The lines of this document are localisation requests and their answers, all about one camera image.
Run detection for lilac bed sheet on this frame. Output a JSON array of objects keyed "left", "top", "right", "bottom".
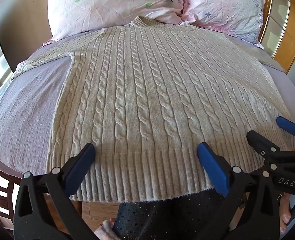
[{"left": 0, "top": 37, "right": 295, "bottom": 178}]

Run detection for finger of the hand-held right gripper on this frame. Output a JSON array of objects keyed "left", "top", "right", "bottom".
[
  {"left": 246, "top": 130, "right": 282, "bottom": 165},
  {"left": 276, "top": 116, "right": 295, "bottom": 151}
]

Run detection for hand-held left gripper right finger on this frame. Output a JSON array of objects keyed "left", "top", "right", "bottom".
[{"left": 197, "top": 142, "right": 281, "bottom": 240}]

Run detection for wooden headboard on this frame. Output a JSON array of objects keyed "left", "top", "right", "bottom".
[{"left": 258, "top": 0, "right": 274, "bottom": 47}]

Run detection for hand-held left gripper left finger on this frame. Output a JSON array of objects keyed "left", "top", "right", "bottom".
[{"left": 14, "top": 143, "right": 96, "bottom": 240}]

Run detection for beige cable knit sweater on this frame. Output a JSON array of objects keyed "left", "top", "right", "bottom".
[{"left": 11, "top": 16, "right": 295, "bottom": 203}]

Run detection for person's right hand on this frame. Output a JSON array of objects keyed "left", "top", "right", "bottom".
[{"left": 279, "top": 194, "right": 292, "bottom": 233}]

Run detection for pink floral pillow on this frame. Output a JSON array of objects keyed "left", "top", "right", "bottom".
[{"left": 179, "top": 0, "right": 264, "bottom": 43}]

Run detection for pink fuzzy slipper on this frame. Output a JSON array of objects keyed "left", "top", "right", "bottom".
[{"left": 95, "top": 218, "right": 118, "bottom": 240}]

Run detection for person's dark dotted pants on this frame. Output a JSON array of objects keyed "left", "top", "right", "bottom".
[{"left": 112, "top": 188, "right": 229, "bottom": 240}]

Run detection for pink floral pillow tree print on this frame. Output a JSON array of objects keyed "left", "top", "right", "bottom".
[{"left": 47, "top": 0, "right": 188, "bottom": 41}]

